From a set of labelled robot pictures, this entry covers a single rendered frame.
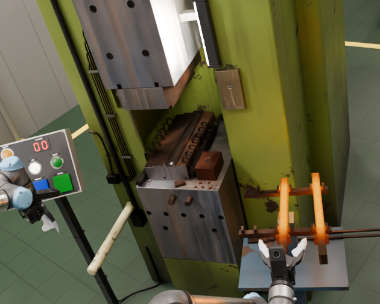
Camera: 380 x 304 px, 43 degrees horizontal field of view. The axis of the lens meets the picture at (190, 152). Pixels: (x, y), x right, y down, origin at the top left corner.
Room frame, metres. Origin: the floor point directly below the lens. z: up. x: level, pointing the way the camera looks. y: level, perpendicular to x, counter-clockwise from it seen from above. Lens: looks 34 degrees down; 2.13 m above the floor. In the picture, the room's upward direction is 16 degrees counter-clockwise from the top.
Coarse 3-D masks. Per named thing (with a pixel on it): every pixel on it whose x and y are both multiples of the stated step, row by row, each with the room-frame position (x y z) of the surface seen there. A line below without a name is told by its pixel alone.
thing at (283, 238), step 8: (280, 184) 1.40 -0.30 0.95; (288, 184) 1.41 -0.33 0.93; (280, 192) 1.35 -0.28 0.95; (280, 200) 1.31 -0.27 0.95; (280, 208) 1.27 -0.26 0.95; (280, 216) 1.23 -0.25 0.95; (280, 224) 1.19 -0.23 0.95; (280, 232) 1.16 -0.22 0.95; (280, 240) 1.12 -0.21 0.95; (288, 240) 1.12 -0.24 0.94
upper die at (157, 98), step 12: (192, 60) 1.91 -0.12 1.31; (180, 84) 1.76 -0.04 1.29; (120, 96) 1.71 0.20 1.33; (132, 96) 1.69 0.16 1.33; (144, 96) 1.66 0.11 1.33; (156, 96) 1.64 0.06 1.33; (168, 96) 1.65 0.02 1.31; (132, 108) 1.69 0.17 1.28; (144, 108) 1.67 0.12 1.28; (156, 108) 1.64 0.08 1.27; (168, 108) 1.62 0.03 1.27
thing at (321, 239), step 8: (312, 176) 1.39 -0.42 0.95; (312, 184) 1.35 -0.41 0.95; (320, 192) 1.29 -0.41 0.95; (320, 200) 1.25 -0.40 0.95; (320, 208) 1.21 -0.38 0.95; (320, 216) 1.18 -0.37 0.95; (320, 224) 1.14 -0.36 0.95; (320, 232) 1.11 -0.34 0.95; (320, 240) 1.06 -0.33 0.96; (328, 240) 1.07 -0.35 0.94; (320, 248) 1.03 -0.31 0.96; (320, 256) 1.03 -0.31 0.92; (320, 264) 1.01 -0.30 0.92
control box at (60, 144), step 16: (16, 144) 1.84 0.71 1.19; (32, 144) 1.82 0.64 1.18; (48, 144) 1.81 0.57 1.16; (64, 144) 1.80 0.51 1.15; (0, 160) 1.82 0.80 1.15; (32, 160) 1.79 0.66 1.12; (48, 160) 1.78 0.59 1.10; (64, 160) 1.77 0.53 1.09; (32, 176) 1.76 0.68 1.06; (48, 176) 1.75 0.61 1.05; (80, 176) 1.76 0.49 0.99; (64, 192) 1.70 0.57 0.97
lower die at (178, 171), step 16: (192, 112) 2.03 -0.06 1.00; (208, 112) 2.00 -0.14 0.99; (176, 128) 1.94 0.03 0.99; (192, 128) 1.88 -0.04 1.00; (160, 144) 1.86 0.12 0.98; (160, 160) 1.71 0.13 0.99; (176, 160) 1.67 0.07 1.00; (192, 160) 1.69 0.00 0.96; (160, 176) 1.68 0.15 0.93; (176, 176) 1.65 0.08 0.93
